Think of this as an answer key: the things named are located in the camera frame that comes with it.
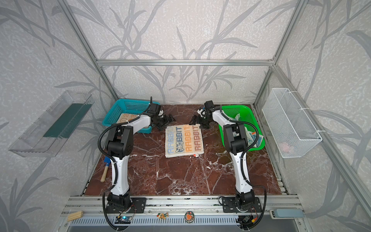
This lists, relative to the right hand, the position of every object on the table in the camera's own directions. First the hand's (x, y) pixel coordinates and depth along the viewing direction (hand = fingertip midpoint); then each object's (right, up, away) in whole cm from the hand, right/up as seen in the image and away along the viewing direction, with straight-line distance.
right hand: (195, 120), depth 103 cm
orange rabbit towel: (-54, +3, +7) cm, 55 cm away
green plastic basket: (+34, +6, +4) cm, 35 cm away
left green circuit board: (-35, -49, -32) cm, 68 cm away
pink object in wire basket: (+46, -13, -31) cm, 57 cm away
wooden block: (-60, -46, -33) cm, 82 cm away
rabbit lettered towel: (-8, -13, -4) cm, 16 cm away
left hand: (-16, +2, 0) cm, 16 cm away
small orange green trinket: (-17, -46, -33) cm, 59 cm away
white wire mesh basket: (+41, -4, -42) cm, 59 cm away
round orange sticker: (-3, -47, -33) cm, 57 cm away
